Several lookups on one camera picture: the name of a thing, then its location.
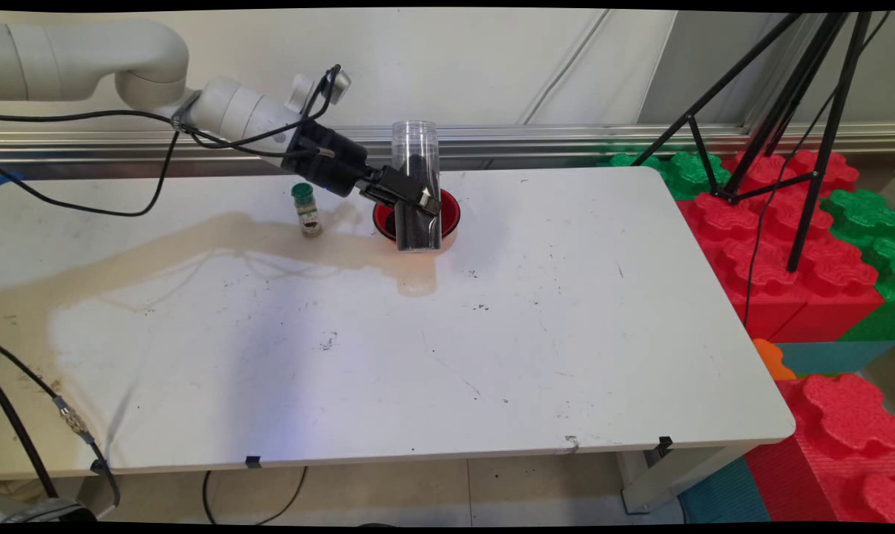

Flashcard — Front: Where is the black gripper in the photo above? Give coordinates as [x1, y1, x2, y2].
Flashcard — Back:
[280, 122, 442, 217]

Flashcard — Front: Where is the clear jar with black grains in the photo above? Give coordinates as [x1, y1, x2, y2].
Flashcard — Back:
[392, 120, 443, 254]

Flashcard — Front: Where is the red bowl with black rim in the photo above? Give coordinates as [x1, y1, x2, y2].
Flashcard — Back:
[373, 188, 461, 257]

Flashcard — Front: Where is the spice bottle with green cap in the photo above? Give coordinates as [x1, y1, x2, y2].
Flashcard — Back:
[291, 183, 323, 239]

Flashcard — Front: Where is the green foam block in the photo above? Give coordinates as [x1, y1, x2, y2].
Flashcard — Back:
[820, 189, 895, 342]
[599, 151, 731, 201]

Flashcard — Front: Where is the red foam block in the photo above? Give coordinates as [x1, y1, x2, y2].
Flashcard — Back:
[676, 151, 885, 343]
[744, 373, 895, 524]

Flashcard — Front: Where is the white table leg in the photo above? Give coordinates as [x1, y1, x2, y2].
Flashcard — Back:
[616, 445, 744, 515]

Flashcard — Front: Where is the orange foam piece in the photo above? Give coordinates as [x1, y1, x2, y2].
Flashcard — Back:
[753, 339, 796, 381]

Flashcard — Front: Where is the black tripod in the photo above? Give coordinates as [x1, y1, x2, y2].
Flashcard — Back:
[633, 11, 893, 274]

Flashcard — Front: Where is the teal foam mat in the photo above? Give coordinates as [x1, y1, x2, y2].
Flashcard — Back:
[677, 456, 773, 524]
[777, 340, 895, 379]

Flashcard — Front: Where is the grey device under table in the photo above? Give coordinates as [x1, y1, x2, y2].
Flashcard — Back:
[0, 497, 96, 524]

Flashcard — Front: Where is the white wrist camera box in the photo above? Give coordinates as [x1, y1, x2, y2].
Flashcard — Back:
[288, 67, 352, 113]

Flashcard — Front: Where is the aluminium rail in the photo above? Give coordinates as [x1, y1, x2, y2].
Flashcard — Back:
[0, 122, 895, 179]

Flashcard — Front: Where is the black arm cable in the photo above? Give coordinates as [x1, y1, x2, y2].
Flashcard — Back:
[0, 65, 342, 218]

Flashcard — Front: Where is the black cable under table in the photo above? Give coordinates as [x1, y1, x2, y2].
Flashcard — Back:
[202, 466, 307, 526]

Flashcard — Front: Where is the black cable with metal connector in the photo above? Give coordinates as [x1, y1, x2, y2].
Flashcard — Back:
[0, 343, 122, 507]

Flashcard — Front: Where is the thick black cable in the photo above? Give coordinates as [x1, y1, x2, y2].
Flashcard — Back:
[0, 380, 61, 499]

